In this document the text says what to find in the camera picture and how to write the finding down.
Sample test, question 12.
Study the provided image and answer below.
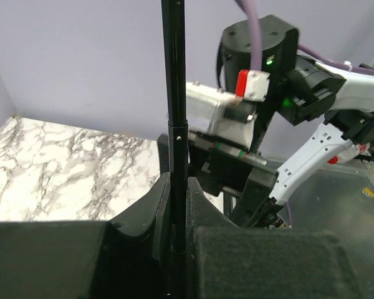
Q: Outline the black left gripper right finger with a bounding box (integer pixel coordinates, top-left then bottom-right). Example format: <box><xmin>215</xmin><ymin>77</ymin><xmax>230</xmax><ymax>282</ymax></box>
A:
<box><xmin>186</xmin><ymin>178</ymin><xmax>363</xmax><ymax>298</ymax></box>

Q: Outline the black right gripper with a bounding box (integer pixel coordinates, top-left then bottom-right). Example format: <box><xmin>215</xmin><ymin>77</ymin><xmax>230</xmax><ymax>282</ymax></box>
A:
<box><xmin>157</xmin><ymin>132</ymin><xmax>279</xmax><ymax>227</ymax></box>

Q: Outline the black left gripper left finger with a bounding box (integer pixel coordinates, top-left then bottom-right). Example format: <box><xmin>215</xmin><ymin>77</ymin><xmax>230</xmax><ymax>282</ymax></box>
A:
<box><xmin>0</xmin><ymin>174</ymin><xmax>170</xmax><ymax>298</ymax></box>

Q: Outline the beige black umbrella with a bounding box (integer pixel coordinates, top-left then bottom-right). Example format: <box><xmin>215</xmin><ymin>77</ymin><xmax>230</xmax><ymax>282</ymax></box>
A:
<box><xmin>161</xmin><ymin>1</ymin><xmax>188</xmax><ymax>298</ymax></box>

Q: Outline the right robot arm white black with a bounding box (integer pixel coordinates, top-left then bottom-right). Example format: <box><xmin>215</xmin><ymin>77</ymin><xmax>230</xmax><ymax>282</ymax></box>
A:
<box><xmin>163</xmin><ymin>14</ymin><xmax>374</xmax><ymax>227</ymax></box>

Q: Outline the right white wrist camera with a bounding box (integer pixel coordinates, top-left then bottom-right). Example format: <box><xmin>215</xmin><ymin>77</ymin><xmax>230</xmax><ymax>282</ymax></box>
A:
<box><xmin>186</xmin><ymin>70</ymin><xmax>270</xmax><ymax>148</ymax></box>

